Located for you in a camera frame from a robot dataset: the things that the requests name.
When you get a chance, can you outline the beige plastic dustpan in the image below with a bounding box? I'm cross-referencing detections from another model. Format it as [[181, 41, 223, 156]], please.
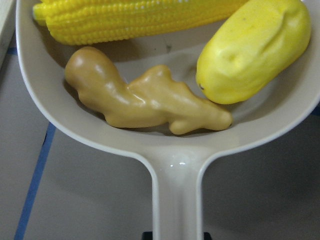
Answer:
[[16, 0, 320, 240]]

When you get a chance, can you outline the tan toy ginger root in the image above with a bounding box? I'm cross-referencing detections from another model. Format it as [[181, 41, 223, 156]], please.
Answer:
[[64, 47, 233, 135]]

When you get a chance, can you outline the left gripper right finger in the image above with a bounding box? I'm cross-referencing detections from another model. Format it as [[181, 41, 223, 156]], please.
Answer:
[[203, 232, 212, 240]]

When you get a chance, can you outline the wooden cutting board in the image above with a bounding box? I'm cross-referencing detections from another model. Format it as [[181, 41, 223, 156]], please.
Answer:
[[0, 0, 17, 67]]

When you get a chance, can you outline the yellow toy corn cob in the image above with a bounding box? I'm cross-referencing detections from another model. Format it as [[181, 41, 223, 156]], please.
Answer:
[[32, 0, 245, 46]]

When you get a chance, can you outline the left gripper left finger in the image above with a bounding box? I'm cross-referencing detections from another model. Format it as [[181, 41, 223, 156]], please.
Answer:
[[142, 231, 153, 240]]

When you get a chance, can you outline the yellow toy lemon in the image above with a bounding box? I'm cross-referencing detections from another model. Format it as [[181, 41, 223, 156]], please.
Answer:
[[196, 0, 312, 105]]

